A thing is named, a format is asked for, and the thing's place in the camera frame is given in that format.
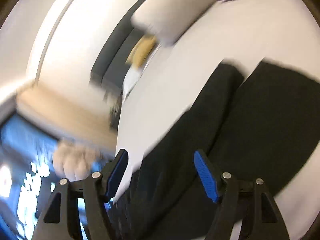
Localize black pants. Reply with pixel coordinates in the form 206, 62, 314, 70
109, 61, 319, 239

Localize beige puffer jacket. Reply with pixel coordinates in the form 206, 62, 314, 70
52, 140, 106, 181

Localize beige curtain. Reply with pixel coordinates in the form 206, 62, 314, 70
15, 83, 117, 155

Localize dark grey headboard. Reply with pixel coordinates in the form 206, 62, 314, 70
89, 0, 166, 93

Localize yellow cushion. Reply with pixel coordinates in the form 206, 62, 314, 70
125, 35, 157, 68

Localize white bed sheet mattress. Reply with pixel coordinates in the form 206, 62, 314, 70
117, 0, 319, 239

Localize white pillow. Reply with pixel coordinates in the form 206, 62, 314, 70
131, 0, 216, 46

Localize window with dark frame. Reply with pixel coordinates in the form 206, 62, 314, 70
0, 113, 111, 240

